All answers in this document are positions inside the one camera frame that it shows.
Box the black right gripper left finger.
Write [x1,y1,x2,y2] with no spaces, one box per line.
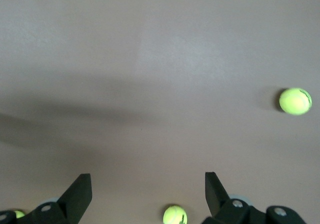
[0,173,93,224]

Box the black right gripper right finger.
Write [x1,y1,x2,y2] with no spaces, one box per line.
[201,172,307,224]

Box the brown table cover mat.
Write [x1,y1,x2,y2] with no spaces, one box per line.
[0,0,320,224]

